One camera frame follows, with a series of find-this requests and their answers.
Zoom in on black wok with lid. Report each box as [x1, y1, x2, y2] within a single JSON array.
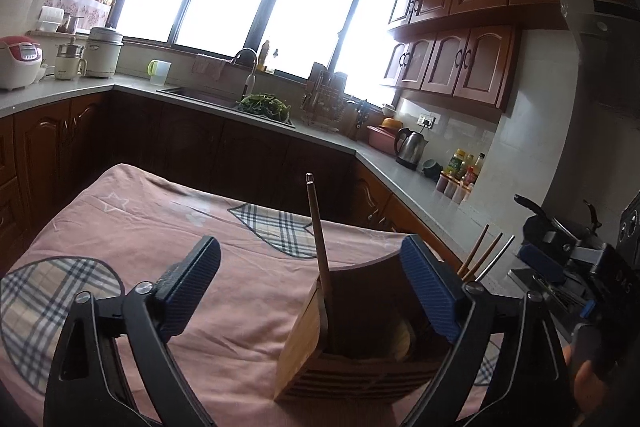
[[514, 194, 621, 255]]

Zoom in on metal kitchen faucet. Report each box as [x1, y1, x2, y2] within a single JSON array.
[[232, 48, 259, 98]]

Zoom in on pale dishcloth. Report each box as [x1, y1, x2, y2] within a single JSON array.
[[192, 53, 227, 81]]

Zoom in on group of condiment bottles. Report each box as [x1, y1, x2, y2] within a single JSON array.
[[435, 149, 487, 206]]

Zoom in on brown corner base cabinets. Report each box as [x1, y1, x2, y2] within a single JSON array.
[[350, 157, 451, 258]]

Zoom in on metal chopstick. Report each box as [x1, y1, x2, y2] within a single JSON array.
[[474, 235, 516, 283]]

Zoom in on dark base cabinets under sink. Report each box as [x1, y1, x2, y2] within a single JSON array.
[[107, 92, 358, 228]]

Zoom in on person's right hand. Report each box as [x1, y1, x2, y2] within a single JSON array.
[[564, 344, 613, 415]]

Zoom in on pink plastic container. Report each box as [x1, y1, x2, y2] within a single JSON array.
[[366, 124, 401, 154]]

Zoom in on brown wooden base cabinets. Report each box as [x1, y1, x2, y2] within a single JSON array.
[[0, 94, 113, 258]]

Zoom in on pink plaid-heart tablecloth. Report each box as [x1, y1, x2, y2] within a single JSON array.
[[0, 163, 506, 427]]

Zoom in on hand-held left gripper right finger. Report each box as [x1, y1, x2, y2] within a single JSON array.
[[400, 234, 571, 427]]

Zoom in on wooden slatted utensil holder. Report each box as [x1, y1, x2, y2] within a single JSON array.
[[272, 249, 453, 404]]

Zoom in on small white electric pot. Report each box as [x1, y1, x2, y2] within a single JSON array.
[[54, 39, 88, 81]]

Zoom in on grey range hood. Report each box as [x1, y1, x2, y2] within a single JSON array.
[[560, 0, 640, 208]]

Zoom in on green leafy vegetables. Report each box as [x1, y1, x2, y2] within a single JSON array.
[[236, 93, 292, 120]]

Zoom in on red and white rice cooker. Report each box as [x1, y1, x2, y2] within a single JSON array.
[[0, 35, 45, 91]]

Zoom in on grey kitchen countertop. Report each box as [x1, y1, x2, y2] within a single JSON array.
[[0, 74, 526, 268]]

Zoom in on wire dish rack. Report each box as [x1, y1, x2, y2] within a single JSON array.
[[300, 62, 358, 132]]

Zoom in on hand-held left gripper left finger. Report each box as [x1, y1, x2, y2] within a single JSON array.
[[44, 235, 222, 427]]

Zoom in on stainless steel electric kettle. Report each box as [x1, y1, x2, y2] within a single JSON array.
[[393, 127, 430, 171]]

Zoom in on white plastic storage box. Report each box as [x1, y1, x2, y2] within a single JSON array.
[[37, 6, 66, 32]]

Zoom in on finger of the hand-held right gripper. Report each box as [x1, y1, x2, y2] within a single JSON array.
[[519, 243, 571, 282]]

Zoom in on kitchen sink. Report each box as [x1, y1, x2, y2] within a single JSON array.
[[156, 86, 296, 128]]

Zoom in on green-handled clear pitcher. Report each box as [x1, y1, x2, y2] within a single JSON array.
[[146, 59, 172, 86]]

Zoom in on brown long-handled utensil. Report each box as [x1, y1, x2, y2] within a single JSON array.
[[305, 173, 335, 308]]

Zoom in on large cream electric cooker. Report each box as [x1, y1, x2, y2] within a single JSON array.
[[85, 24, 125, 79]]

